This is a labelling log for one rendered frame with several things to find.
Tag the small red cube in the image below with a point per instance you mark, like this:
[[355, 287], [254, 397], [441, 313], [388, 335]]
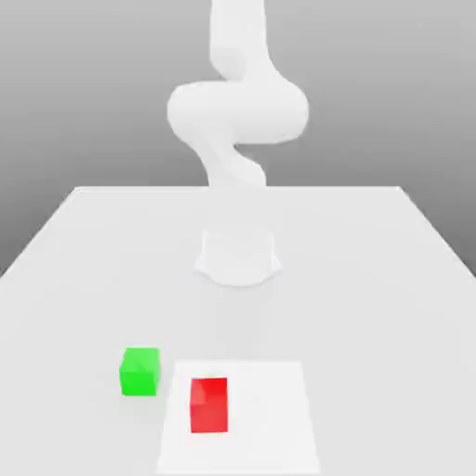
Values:
[[208, 407]]

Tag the small green cube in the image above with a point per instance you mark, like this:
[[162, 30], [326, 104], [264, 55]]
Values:
[[139, 373]]

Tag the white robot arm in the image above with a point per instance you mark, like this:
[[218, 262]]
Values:
[[238, 111]]

